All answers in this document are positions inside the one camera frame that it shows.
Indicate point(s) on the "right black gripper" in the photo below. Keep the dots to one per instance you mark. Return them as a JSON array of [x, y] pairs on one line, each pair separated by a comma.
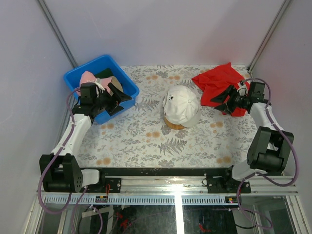
[[221, 98]]

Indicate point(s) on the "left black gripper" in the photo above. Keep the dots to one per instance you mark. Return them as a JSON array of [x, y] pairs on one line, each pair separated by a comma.
[[120, 96]]

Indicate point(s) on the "red cloth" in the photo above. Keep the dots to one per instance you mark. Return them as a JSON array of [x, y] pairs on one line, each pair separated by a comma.
[[214, 81]]

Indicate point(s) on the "white cap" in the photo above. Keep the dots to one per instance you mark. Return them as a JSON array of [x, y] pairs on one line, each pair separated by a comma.
[[181, 106]]

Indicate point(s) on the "wooden hat stand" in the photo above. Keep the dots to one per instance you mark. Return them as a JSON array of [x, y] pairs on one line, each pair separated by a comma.
[[173, 126]]

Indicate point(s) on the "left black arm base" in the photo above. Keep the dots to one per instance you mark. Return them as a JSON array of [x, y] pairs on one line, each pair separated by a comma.
[[108, 185]]

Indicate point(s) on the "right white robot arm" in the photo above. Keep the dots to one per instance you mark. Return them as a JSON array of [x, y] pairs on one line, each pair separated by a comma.
[[269, 150]]

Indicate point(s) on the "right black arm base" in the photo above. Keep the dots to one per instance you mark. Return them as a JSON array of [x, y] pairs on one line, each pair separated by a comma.
[[222, 184]]

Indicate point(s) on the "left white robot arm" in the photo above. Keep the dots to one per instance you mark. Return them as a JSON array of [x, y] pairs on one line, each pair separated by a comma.
[[60, 171]]

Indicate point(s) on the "khaki cap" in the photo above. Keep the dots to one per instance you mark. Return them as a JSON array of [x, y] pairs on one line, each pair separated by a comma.
[[115, 82]]

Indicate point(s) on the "dark green cap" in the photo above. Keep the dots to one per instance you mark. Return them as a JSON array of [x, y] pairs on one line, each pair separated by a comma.
[[104, 74]]

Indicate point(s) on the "pink cap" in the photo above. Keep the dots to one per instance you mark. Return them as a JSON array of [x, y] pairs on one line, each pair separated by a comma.
[[102, 83]]

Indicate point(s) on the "blue plastic bin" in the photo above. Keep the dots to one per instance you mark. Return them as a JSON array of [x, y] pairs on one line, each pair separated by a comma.
[[95, 66]]

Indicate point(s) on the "floral table mat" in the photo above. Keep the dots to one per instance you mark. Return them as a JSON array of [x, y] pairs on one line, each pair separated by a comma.
[[139, 136]]

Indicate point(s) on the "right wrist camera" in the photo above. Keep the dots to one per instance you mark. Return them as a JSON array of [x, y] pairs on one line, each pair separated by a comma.
[[255, 91]]

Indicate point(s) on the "aluminium rail frame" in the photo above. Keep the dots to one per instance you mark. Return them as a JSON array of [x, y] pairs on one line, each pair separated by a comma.
[[160, 185]]

